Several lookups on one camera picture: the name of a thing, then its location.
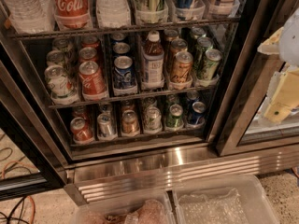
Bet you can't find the right clear plastic bin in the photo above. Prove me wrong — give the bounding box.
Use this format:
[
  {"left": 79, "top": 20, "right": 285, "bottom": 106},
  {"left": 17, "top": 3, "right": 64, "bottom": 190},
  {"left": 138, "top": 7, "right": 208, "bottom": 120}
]
[{"left": 172, "top": 175, "right": 280, "bottom": 224}]

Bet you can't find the left clear plastic bin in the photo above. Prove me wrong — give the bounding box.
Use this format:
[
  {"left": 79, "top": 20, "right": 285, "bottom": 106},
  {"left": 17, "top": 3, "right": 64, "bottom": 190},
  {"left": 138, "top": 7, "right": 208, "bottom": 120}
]
[{"left": 70, "top": 190, "right": 176, "bottom": 224}]

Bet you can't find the orange cable on floor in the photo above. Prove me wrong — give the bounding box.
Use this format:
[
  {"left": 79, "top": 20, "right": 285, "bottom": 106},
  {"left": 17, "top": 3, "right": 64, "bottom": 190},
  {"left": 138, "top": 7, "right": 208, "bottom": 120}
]
[{"left": 0, "top": 160, "right": 36, "bottom": 224}]

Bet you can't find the rear orange gold can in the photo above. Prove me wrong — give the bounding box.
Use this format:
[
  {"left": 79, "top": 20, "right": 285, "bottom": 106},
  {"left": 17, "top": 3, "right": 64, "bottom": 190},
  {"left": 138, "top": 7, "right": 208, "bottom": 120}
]
[{"left": 164, "top": 29, "right": 179, "bottom": 55}]

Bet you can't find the bottom shelf white green can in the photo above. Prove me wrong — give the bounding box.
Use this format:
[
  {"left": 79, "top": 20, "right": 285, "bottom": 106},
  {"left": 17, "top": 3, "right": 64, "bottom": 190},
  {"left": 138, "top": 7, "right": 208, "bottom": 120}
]
[{"left": 144, "top": 106, "right": 162, "bottom": 132}]

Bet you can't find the bottom shelf orange can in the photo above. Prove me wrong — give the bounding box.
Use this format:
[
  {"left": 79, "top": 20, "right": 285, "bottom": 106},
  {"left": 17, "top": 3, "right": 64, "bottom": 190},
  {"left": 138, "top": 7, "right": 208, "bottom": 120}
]
[{"left": 121, "top": 110, "right": 139, "bottom": 134}]

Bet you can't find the black cable on floor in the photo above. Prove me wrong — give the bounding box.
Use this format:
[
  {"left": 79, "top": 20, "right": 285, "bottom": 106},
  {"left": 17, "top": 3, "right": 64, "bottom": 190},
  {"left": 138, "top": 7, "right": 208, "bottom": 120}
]
[{"left": 0, "top": 133, "right": 30, "bottom": 224}]

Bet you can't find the clear water bottle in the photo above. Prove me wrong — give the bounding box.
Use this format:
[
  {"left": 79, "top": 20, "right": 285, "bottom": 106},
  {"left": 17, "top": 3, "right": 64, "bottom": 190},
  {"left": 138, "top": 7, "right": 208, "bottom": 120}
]
[
  {"left": 4, "top": 0, "right": 55, "bottom": 34},
  {"left": 96, "top": 0, "right": 131, "bottom": 28}
]

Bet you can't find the fridge left open door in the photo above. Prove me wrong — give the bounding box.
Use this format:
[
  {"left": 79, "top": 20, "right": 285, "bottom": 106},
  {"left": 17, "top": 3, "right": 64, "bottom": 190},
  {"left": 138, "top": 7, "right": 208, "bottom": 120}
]
[{"left": 0, "top": 31, "right": 66, "bottom": 201}]

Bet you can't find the front blue pepsi can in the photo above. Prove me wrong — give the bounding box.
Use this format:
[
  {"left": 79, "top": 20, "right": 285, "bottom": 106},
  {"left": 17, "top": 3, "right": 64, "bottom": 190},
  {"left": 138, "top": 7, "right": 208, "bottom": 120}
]
[{"left": 114, "top": 56, "right": 135, "bottom": 90}]

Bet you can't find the bottom shelf red can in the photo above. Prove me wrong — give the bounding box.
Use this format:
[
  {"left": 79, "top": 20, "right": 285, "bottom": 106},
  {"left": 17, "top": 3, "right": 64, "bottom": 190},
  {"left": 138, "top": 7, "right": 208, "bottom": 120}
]
[{"left": 70, "top": 117, "right": 93, "bottom": 142}]

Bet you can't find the fridge right glass door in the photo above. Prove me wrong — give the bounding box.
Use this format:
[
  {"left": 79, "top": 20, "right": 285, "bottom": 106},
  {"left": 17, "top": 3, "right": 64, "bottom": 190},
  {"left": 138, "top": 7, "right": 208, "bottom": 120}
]
[{"left": 217, "top": 0, "right": 299, "bottom": 156}]

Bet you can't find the red coke can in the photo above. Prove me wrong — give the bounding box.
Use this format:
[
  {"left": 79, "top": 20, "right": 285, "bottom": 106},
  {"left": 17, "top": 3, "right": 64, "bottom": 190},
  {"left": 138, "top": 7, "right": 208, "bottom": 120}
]
[
  {"left": 78, "top": 61, "right": 106, "bottom": 95},
  {"left": 81, "top": 35, "right": 101, "bottom": 49},
  {"left": 79, "top": 47, "right": 99, "bottom": 63}
]

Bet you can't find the steel fridge bottom grille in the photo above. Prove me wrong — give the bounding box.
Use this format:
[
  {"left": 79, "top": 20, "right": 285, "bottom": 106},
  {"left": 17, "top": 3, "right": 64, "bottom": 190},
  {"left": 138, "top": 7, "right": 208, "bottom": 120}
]
[{"left": 64, "top": 144, "right": 299, "bottom": 205}]

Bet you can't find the rear blue can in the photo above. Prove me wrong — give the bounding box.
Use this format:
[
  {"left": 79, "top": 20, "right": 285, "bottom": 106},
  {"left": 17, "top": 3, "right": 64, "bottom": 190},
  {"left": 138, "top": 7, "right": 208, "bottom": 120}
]
[{"left": 110, "top": 33, "right": 127, "bottom": 44}]

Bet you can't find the large coca cola bottle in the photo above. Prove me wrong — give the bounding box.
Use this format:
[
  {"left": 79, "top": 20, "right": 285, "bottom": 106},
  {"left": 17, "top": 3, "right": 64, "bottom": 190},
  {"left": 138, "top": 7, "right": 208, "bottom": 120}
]
[{"left": 54, "top": 0, "right": 91, "bottom": 30}]

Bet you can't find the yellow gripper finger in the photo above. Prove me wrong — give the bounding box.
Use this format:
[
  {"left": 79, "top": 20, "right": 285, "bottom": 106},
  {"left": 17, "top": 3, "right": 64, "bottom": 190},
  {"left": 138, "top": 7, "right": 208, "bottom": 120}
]
[
  {"left": 263, "top": 66, "right": 299, "bottom": 123},
  {"left": 257, "top": 27, "right": 283, "bottom": 55}
]

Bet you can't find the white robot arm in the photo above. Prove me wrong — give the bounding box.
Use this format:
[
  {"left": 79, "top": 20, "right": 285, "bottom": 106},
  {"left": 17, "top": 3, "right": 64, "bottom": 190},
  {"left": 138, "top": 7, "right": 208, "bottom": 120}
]
[{"left": 257, "top": 8, "right": 299, "bottom": 123}]

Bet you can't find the rear white green can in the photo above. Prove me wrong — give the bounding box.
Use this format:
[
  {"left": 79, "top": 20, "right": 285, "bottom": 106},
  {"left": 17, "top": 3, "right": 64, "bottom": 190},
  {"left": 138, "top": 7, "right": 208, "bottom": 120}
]
[{"left": 52, "top": 38, "right": 75, "bottom": 61}]

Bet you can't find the tea bottle white cap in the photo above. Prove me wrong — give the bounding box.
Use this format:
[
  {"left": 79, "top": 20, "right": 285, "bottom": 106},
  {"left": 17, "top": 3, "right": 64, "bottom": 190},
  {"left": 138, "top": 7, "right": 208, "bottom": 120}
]
[{"left": 142, "top": 31, "right": 164, "bottom": 83}]

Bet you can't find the front orange gold can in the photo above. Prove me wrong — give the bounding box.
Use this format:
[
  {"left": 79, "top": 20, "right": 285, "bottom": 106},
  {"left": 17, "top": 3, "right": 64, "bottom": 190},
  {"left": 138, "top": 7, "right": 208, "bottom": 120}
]
[{"left": 170, "top": 51, "right": 193, "bottom": 83}]

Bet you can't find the bottom shelf silver can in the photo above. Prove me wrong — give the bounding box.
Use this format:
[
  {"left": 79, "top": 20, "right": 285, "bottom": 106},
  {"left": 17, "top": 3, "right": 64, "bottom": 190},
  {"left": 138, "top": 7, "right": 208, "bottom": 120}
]
[{"left": 97, "top": 113, "right": 115, "bottom": 138}]

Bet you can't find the front white green can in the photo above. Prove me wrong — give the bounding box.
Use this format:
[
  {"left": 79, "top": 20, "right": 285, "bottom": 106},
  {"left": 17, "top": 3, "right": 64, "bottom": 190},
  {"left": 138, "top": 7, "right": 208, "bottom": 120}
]
[{"left": 44, "top": 65, "right": 75, "bottom": 98}]

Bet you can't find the clear plastic bin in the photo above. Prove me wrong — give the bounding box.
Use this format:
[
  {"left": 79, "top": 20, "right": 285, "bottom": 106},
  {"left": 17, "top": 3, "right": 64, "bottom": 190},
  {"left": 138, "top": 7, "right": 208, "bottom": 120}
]
[
  {"left": 70, "top": 190, "right": 176, "bottom": 224},
  {"left": 172, "top": 175, "right": 280, "bottom": 224}
]

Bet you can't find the bottom shelf blue can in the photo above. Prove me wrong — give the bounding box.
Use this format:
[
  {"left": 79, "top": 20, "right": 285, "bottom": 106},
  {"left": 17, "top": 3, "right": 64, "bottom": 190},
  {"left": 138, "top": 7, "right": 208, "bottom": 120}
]
[{"left": 187, "top": 102, "right": 206, "bottom": 125}]

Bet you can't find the left clear water bottle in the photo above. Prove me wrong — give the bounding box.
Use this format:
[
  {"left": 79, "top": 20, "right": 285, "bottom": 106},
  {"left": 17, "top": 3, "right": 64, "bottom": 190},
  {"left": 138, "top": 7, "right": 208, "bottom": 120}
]
[{"left": 4, "top": 0, "right": 55, "bottom": 34}]

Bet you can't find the orange gold can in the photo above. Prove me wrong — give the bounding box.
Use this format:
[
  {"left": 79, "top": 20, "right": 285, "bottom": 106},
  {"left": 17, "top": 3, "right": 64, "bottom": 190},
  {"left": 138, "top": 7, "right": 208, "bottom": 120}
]
[
  {"left": 164, "top": 29, "right": 179, "bottom": 55},
  {"left": 170, "top": 51, "right": 193, "bottom": 83},
  {"left": 167, "top": 38, "right": 188, "bottom": 72}
]

